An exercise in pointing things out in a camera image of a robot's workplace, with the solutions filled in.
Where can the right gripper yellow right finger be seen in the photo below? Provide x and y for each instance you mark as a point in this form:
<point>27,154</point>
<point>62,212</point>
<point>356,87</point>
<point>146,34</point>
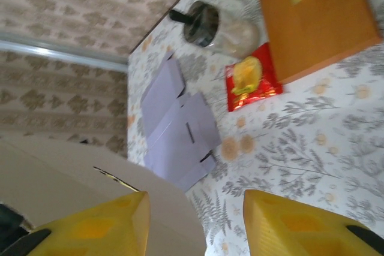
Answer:
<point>300,229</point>

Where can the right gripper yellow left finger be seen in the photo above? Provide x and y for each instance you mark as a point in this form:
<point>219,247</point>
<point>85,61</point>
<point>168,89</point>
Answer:
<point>99,229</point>

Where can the beige paper box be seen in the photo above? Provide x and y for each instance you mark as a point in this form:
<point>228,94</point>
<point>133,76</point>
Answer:
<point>75,178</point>

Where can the lavender paper box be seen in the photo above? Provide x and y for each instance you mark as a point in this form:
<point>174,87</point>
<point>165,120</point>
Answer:
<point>174,136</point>

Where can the floral tablecloth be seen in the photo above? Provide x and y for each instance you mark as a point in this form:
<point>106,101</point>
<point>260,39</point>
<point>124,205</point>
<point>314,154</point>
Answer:
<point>300,148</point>

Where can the red snack packet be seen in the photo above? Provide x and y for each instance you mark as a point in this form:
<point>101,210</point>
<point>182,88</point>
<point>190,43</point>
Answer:
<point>252,82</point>

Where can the brown wooden base board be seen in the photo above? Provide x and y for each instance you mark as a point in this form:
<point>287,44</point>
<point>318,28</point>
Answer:
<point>315,34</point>

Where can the glass jar black lid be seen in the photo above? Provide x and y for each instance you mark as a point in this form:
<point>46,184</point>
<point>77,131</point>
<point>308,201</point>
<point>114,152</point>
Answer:
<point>216,28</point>

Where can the aluminium frame post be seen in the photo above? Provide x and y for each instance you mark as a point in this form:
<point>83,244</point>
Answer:
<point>60,50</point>

